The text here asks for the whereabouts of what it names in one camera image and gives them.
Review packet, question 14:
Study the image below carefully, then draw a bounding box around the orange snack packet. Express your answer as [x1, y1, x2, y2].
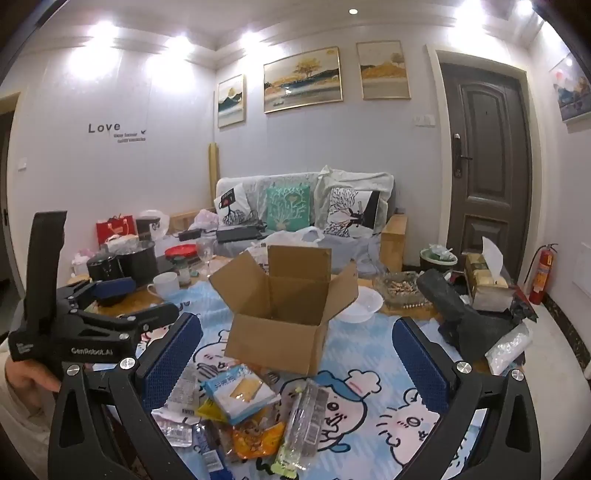
[231, 421, 287, 460]

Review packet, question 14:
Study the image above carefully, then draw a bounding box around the red lid container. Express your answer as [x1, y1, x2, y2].
[165, 243, 199, 268]

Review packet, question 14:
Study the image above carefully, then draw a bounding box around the clear bag of white pieces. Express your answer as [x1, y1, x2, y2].
[485, 320, 534, 376]

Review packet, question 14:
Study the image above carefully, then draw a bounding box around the black plastic bag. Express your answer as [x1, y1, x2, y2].
[416, 268, 539, 363]

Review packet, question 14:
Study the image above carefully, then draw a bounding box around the blue biscuit packet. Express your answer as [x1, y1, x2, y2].
[203, 362, 281, 426]

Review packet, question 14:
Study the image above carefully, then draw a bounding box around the white cup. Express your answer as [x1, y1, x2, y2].
[147, 271, 180, 298]

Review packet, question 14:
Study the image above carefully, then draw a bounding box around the glass jar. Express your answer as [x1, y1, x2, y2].
[172, 255, 192, 287]

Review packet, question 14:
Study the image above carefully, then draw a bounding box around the unframed canvas painting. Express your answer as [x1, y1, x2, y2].
[549, 53, 591, 124]

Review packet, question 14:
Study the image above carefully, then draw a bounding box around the dark brown door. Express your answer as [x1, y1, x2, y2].
[436, 60, 532, 282]

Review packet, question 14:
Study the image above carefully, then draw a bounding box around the yellow snack packet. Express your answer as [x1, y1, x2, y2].
[196, 399, 232, 423]

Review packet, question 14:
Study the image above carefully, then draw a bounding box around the small cardboard box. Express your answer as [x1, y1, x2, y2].
[381, 215, 409, 273]

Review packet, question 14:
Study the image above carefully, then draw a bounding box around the large white tree pillow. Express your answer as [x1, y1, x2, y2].
[318, 187, 393, 238]

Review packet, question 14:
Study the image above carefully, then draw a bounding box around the white bowl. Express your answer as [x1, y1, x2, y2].
[339, 286, 385, 323]

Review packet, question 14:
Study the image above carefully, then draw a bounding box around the white pillow with red stamp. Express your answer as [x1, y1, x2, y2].
[213, 182, 252, 228]

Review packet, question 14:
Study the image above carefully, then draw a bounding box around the wide framed landscape painting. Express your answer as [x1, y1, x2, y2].
[263, 46, 343, 114]

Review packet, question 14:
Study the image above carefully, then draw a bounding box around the printed cartoon blanket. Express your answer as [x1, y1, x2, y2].
[131, 277, 527, 480]

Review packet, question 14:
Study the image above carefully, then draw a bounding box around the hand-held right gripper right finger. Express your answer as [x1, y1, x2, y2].
[392, 316, 543, 480]

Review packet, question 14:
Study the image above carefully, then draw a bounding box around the small black pot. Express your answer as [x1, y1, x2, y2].
[87, 253, 123, 282]

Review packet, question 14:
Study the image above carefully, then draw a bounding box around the white snack packet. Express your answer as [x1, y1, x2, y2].
[166, 364, 204, 414]

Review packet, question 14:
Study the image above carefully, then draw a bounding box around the teal tree pillow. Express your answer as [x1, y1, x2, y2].
[265, 184, 312, 232]

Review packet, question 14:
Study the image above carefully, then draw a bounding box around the white cloth bag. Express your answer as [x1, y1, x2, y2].
[316, 165, 393, 195]

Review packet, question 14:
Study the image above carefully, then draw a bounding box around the person's left hand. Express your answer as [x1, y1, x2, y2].
[2, 357, 62, 409]

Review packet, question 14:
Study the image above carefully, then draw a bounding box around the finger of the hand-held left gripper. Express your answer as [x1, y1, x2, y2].
[74, 302, 181, 337]
[58, 276, 137, 310]

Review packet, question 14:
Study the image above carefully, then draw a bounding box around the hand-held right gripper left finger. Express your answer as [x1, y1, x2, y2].
[46, 311, 206, 480]

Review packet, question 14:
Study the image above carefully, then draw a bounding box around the red fire extinguisher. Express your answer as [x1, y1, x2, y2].
[529, 244, 559, 305]

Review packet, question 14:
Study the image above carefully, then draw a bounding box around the tissue box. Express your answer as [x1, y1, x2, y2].
[464, 236, 518, 312]

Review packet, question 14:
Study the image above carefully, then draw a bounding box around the glass ashtray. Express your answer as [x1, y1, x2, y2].
[373, 271, 430, 311]

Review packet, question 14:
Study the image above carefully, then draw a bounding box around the blue striped snack packet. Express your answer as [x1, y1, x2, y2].
[191, 422, 232, 474]

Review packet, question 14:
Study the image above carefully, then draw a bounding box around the grey sofa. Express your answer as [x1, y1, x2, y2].
[215, 172, 398, 278]

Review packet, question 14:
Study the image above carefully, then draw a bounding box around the clear packet with green end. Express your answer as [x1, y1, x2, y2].
[272, 381, 333, 476]

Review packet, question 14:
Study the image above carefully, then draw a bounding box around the square framed golden painting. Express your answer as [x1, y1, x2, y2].
[355, 40, 411, 101]

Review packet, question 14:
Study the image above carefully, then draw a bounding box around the trash bin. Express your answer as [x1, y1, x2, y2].
[419, 244, 459, 274]

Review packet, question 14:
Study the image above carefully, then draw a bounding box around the black wall decal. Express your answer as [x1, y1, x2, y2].
[88, 121, 148, 143]

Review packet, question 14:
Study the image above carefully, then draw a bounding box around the clear plastic bag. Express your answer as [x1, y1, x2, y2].
[196, 236, 217, 278]

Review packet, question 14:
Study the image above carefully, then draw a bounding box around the narrow framed mountain painting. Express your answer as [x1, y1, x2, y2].
[217, 74, 246, 128]

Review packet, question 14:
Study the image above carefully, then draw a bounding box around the white plastic bag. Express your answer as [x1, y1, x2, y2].
[245, 226, 326, 264]

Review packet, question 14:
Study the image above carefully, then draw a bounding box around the silver snack packet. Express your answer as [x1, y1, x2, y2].
[152, 411, 194, 448]

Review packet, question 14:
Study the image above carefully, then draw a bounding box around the large black pot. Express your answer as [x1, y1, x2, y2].
[115, 240, 158, 289]

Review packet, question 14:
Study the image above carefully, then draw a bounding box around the red gift bag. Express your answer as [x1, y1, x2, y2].
[96, 215, 137, 247]

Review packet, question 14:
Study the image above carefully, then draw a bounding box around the black laptop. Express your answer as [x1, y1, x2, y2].
[216, 224, 266, 244]

